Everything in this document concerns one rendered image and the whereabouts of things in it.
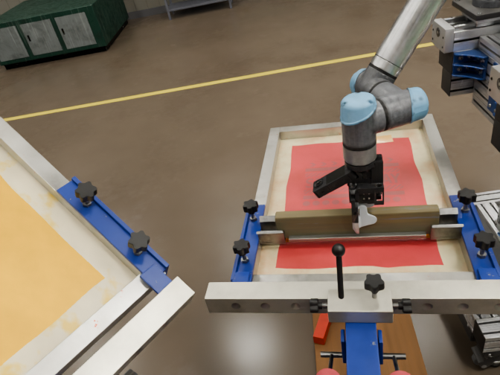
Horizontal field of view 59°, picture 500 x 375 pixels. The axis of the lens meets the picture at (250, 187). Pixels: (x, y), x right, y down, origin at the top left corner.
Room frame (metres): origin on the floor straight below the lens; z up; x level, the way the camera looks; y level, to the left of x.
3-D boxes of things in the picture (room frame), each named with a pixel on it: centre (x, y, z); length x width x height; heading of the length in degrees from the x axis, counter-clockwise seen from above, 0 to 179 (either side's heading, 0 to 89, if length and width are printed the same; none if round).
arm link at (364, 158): (0.85, -0.27, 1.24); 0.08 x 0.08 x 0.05
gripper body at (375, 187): (0.85, -0.27, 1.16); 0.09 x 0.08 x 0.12; 74
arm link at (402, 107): (0.88, -0.36, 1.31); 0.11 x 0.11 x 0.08; 8
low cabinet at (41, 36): (7.67, 2.36, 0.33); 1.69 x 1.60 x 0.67; 83
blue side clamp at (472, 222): (0.75, -0.50, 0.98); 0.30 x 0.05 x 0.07; 164
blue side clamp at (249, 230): (0.90, 0.03, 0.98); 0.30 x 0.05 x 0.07; 164
